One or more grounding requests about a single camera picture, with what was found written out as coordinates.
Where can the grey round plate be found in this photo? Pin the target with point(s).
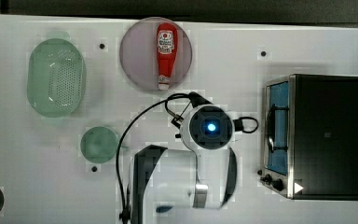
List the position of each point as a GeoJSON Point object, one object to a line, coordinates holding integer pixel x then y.
{"type": "Point", "coordinates": [138, 54]}

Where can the black toaster oven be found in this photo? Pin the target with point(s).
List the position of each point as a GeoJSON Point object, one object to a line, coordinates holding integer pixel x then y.
{"type": "Point", "coordinates": [310, 137]}

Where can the green plastic colander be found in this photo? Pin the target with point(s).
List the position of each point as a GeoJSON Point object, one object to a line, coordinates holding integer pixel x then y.
{"type": "Point", "coordinates": [56, 78]}

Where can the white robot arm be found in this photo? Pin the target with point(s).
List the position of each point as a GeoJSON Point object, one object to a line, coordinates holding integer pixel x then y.
{"type": "Point", "coordinates": [203, 175]}

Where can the red ketchup bottle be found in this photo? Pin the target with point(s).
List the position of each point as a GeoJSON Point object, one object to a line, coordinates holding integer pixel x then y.
{"type": "Point", "coordinates": [167, 45]}

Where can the green mug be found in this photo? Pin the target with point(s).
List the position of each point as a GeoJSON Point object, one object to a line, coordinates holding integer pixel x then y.
{"type": "Point", "coordinates": [99, 144]}

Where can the blue bowl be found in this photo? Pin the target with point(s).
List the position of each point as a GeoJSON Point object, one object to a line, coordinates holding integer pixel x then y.
{"type": "Point", "coordinates": [163, 209]}

